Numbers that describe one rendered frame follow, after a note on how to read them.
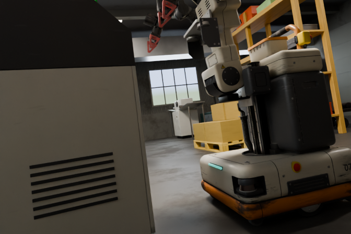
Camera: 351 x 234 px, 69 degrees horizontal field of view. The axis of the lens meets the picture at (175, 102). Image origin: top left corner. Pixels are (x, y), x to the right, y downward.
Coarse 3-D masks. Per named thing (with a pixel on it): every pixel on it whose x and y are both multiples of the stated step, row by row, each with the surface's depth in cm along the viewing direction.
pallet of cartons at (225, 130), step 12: (216, 108) 457; (228, 108) 413; (216, 120) 463; (228, 120) 378; (240, 120) 370; (204, 132) 415; (216, 132) 373; (228, 132) 362; (240, 132) 367; (216, 144) 461; (228, 144) 358
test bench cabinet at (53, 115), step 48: (0, 96) 93; (48, 96) 99; (96, 96) 106; (0, 144) 91; (48, 144) 97; (96, 144) 103; (144, 144) 111; (0, 192) 89; (48, 192) 95; (96, 192) 101; (144, 192) 109
